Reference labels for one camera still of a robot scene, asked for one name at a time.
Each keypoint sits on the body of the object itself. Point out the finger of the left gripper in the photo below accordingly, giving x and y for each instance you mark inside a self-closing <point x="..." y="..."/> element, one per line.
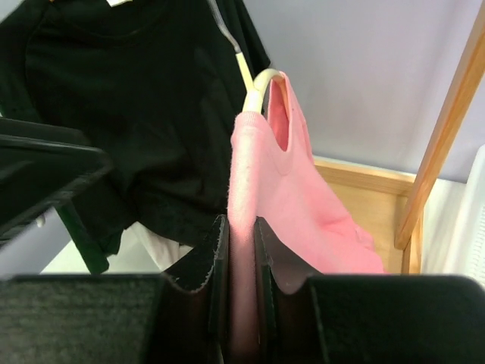
<point x="43" y="166"/>

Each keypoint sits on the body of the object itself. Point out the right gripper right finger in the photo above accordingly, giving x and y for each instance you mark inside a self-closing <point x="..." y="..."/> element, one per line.
<point x="308" y="317"/>

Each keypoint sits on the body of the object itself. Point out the pink t shirt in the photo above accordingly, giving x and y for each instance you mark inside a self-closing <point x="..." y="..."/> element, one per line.
<point x="273" y="176"/>

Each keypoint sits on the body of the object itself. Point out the wooden clothes rack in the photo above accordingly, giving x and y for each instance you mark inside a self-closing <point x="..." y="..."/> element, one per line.
<point x="392" y="204"/>

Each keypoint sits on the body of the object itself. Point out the white t shirt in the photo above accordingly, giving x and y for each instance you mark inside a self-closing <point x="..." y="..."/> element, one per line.
<point x="142" y="251"/>

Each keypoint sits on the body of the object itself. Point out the white plastic basket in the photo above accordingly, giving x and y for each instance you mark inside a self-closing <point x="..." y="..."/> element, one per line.
<point x="454" y="226"/>

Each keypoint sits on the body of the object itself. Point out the black t shirt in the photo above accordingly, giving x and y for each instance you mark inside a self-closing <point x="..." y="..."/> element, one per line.
<point x="154" y="84"/>

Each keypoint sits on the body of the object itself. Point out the dark green t shirt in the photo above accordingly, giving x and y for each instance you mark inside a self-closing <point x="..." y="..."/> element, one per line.
<point x="90" y="251"/>

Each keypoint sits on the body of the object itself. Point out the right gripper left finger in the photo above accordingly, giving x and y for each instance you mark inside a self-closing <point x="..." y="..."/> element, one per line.
<point x="177" y="316"/>

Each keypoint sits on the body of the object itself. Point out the cream hanger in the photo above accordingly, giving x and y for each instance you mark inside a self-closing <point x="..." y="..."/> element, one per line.
<point x="257" y="88"/>

